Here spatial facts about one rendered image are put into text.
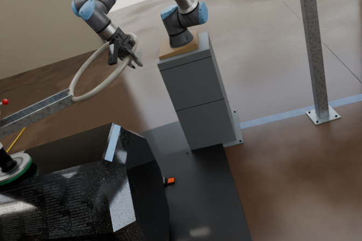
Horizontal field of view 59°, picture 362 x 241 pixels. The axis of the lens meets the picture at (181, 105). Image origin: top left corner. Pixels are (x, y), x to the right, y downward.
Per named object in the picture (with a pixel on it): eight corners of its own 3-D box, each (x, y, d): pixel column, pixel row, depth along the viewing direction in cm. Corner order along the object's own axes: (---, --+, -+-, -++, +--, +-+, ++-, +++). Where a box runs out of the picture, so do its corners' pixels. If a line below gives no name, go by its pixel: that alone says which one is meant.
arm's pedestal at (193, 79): (186, 123, 315) (156, 44, 275) (237, 111, 306) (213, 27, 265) (185, 156, 273) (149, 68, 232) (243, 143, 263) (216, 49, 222)
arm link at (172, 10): (172, 27, 251) (163, 6, 242) (191, 22, 242) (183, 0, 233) (164, 36, 240) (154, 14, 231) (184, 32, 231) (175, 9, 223)
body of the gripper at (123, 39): (137, 43, 157) (120, 25, 151) (129, 56, 153) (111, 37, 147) (127, 47, 163) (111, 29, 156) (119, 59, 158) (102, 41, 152)
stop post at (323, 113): (341, 118, 251) (328, -23, 200) (315, 125, 253) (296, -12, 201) (328, 105, 269) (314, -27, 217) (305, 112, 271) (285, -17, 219)
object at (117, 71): (79, 117, 151) (74, 113, 150) (65, 87, 192) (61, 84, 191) (151, 43, 155) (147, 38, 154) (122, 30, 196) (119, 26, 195)
